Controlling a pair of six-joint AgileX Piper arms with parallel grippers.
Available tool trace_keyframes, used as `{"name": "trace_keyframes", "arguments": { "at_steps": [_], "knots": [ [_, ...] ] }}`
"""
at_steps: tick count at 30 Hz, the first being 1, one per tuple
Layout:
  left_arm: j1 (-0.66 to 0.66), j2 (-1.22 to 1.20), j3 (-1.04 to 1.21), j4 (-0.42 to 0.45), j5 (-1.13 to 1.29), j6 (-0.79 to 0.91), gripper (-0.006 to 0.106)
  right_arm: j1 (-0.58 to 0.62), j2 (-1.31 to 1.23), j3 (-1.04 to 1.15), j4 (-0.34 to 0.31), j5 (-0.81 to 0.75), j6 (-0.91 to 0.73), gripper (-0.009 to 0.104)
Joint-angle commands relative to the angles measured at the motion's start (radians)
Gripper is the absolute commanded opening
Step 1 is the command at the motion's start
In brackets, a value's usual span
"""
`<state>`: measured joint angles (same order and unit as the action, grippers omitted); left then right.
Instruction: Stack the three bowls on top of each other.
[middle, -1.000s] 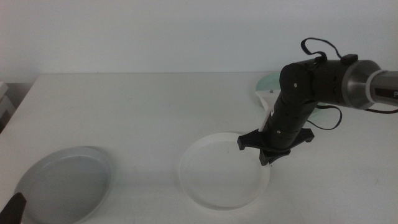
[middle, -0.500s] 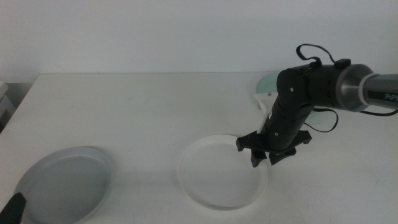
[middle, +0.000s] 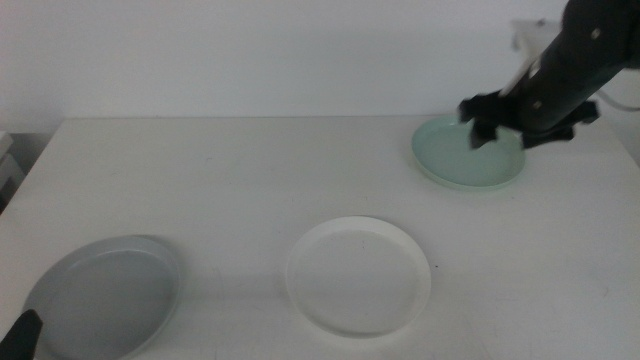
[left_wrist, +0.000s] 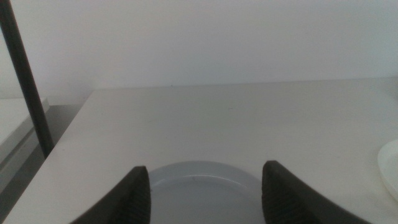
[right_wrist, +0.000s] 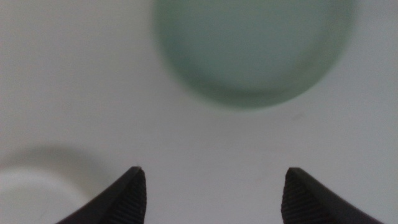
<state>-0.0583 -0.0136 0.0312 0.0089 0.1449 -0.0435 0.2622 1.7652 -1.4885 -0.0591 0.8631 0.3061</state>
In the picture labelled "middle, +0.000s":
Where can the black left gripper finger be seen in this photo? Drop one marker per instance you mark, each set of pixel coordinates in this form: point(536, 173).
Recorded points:
point(20, 337)

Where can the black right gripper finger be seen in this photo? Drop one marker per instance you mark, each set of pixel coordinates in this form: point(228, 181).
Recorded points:
point(484, 134)
point(547, 137)

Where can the grey shallow bowl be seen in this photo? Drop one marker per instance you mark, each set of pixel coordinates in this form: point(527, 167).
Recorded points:
point(107, 300)

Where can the white shallow bowl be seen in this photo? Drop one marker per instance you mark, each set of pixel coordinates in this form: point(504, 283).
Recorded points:
point(357, 277)

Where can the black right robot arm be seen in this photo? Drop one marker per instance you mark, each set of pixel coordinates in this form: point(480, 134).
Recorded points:
point(597, 30)

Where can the pale green shallow bowl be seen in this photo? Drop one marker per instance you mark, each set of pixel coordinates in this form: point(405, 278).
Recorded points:
point(447, 165)

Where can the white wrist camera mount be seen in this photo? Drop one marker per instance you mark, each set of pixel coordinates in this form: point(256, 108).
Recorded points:
point(527, 37)

